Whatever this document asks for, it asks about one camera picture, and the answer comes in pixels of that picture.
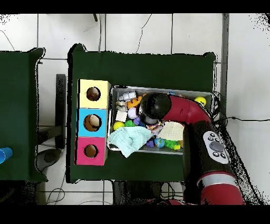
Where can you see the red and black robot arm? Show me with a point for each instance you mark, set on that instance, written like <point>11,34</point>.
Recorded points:
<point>221,194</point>

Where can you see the orange plastic building block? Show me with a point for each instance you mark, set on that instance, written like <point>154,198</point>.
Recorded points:
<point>132,104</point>

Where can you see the colourful rag ball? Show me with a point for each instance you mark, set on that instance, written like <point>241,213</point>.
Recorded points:
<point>155,126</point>

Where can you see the wooden box with three holes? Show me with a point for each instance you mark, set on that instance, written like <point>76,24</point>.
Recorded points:
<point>101,101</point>

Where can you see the green spiky ball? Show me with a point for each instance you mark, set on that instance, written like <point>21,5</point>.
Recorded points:
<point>129,123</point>

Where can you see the dark grey floor base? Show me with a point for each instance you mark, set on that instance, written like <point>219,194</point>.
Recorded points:
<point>49,157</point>

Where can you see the black upright panel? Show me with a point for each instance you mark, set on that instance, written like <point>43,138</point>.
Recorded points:
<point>60,95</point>

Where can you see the white baseball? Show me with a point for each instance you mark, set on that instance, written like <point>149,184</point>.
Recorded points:
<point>132,113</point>

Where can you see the mint green waffle cloth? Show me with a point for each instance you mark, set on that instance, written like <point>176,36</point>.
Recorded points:
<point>128,139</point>

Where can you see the yellow plastic ball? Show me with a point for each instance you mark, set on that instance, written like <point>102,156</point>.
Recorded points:
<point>118,125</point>
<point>200,100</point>

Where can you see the plain wooden block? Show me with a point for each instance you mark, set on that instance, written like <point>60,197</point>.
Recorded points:
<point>121,116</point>

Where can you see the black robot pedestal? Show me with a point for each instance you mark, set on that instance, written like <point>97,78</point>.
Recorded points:
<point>137,192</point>

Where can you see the dark green table cloth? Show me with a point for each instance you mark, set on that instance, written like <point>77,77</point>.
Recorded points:
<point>147,67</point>
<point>16,105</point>

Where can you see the blue cup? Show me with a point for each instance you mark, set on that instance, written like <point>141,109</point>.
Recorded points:
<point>5,155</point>

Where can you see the cream waffle cloth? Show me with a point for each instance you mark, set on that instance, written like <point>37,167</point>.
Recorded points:
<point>172,131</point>

